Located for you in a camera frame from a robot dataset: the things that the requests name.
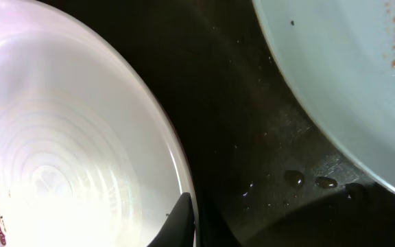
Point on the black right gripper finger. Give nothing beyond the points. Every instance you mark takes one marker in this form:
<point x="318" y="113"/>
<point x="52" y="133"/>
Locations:
<point x="179" y="227"/>

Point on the pale green plate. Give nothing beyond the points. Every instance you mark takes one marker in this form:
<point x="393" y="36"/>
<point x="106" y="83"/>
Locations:
<point x="338" y="58"/>

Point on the brown serving tray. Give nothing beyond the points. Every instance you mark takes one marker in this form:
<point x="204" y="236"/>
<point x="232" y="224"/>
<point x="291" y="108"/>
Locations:
<point x="264" y="175"/>

